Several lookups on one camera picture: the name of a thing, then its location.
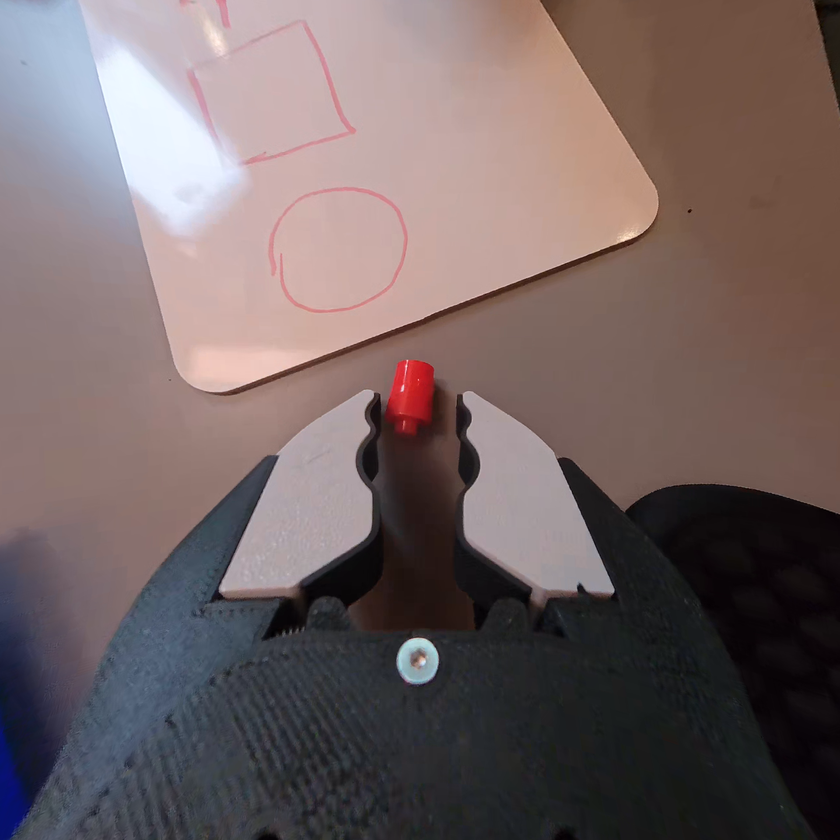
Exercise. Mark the blue plastic bin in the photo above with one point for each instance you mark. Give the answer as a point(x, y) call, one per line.
point(10, 787)

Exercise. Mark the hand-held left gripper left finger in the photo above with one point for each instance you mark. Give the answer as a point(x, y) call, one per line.
point(302, 525)

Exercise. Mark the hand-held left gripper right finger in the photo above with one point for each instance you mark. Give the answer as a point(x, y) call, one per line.
point(531, 525)

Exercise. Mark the red marker cap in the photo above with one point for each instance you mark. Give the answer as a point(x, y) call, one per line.
point(410, 394)

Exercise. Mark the black mesh cushion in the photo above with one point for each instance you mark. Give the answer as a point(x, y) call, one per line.
point(754, 623)

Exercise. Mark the white whiteboard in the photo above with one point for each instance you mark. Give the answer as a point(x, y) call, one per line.
point(459, 197)

